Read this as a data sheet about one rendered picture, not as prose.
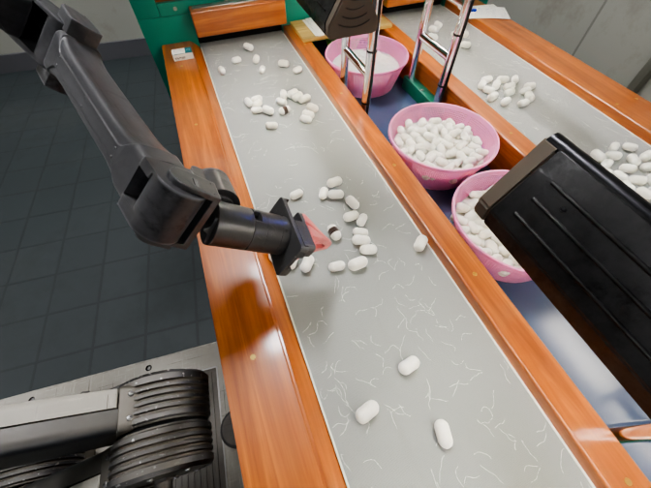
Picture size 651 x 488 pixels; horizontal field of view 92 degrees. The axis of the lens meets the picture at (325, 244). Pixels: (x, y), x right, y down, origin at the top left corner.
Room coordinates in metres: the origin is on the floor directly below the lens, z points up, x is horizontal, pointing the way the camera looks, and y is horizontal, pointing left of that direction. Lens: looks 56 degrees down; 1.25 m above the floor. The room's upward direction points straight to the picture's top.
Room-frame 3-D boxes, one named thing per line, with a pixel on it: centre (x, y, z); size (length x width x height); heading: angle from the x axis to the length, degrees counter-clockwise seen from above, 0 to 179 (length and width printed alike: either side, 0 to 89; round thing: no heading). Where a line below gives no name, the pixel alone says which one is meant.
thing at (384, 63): (1.07, -0.13, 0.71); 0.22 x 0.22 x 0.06
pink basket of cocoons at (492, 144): (0.66, -0.29, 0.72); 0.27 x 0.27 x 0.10
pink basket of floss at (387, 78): (1.07, -0.13, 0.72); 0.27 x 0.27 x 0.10
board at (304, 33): (1.28, -0.05, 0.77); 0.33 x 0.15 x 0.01; 111
